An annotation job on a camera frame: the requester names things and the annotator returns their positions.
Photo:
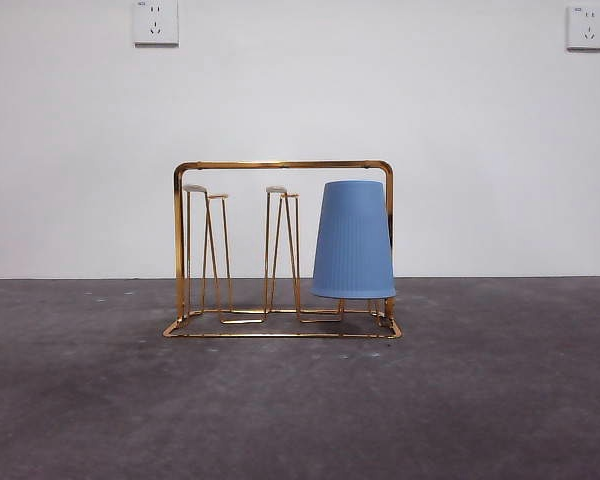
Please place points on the blue ribbed plastic cup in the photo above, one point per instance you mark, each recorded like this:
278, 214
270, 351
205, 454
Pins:
352, 240

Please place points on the white wall socket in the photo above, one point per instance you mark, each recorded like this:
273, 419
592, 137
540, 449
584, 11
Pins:
155, 22
587, 28

